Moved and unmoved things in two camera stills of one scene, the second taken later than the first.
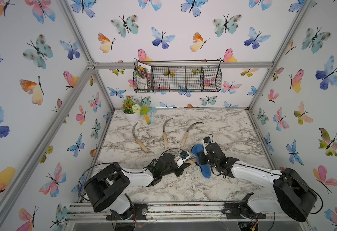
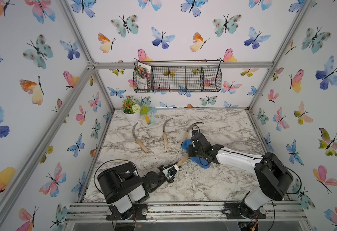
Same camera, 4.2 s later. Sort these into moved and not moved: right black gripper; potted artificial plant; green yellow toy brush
Moved: right black gripper
Not moved: green yellow toy brush; potted artificial plant
